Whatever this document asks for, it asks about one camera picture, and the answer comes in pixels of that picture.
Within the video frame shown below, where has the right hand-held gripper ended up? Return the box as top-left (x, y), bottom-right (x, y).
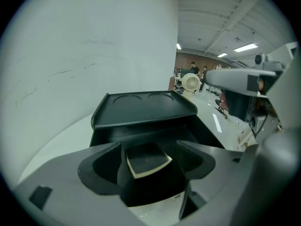
top-left (204, 41), bottom-right (301, 138)

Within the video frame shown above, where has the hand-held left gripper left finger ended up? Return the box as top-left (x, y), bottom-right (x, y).
top-left (14, 141), bottom-right (146, 226)

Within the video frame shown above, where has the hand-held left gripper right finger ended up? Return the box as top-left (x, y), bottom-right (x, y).
top-left (175, 140), bottom-right (246, 221)

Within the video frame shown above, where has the black box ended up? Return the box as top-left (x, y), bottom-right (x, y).
top-left (88, 89), bottom-right (226, 150)

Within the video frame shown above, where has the white curved table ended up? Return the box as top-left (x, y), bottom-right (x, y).
top-left (17, 95), bottom-right (246, 226)

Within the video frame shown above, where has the red office chair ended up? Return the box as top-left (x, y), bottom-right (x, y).
top-left (214, 92), bottom-right (229, 119)

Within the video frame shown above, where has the small white cup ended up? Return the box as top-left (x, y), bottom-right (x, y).
top-left (181, 72), bottom-right (201, 101)

